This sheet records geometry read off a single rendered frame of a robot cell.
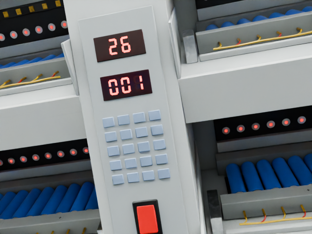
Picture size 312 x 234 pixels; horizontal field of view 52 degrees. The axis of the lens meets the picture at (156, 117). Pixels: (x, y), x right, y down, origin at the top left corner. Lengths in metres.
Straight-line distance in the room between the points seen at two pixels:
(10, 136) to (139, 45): 0.16
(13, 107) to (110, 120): 0.10
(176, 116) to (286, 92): 0.10
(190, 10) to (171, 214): 0.31
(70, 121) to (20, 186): 0.23
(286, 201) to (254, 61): 0.16
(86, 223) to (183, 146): 0.17
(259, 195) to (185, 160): 0.12
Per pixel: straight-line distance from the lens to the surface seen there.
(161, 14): 0.30
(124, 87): 0.29
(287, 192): 0.39
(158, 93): 0.29
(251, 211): 0.39
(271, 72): 0.30
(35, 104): 0.33
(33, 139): 0.35
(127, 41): 0.30
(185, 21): 0.50
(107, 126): 0.30
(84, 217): 0.41
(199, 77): 0.29
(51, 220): 0.43
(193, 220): 0.31
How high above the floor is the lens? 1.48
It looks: 3 degrees down
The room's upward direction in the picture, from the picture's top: 9 degrees counter-clockwise
